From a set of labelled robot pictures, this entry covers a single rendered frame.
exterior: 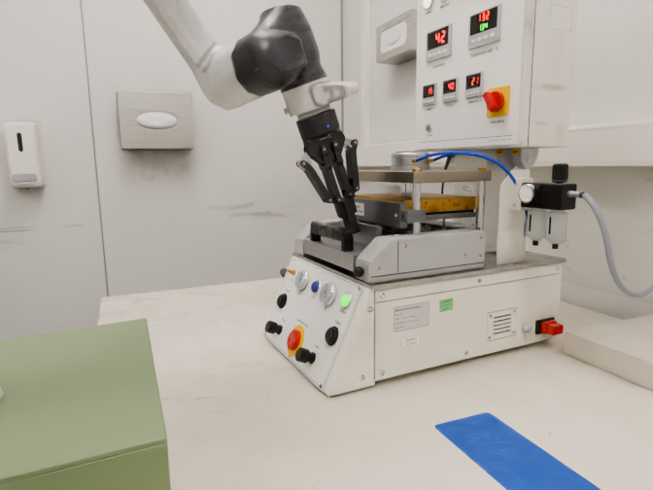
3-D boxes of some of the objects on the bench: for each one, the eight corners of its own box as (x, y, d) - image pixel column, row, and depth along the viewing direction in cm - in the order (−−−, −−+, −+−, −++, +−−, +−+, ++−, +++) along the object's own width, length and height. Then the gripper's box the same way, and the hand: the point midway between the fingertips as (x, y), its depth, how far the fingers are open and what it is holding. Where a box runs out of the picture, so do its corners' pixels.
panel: (264, 334, 105) (295, 256, 106) (323, 392, 79) (363, 286, 79) (257, 332, 104) (288, 253, 105) (313, 389, 78) (355, 283, 78)
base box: (449, 301, 130) (451, 239, 127) (572, 348, 97) (578, 264, 94) (261, 333, 107) (258, 259, 104) (338, 409, 74) (337, 301, 71)
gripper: (334, 104, 93) (370, 217, 100) (276, 126, 88) (317, 242, 95) (354, 99, 86) (390, 220, 93) (291, 123, 81) (334, 248, 89)
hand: (348, 215), depth 93 cm, fingers closed, pressing on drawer
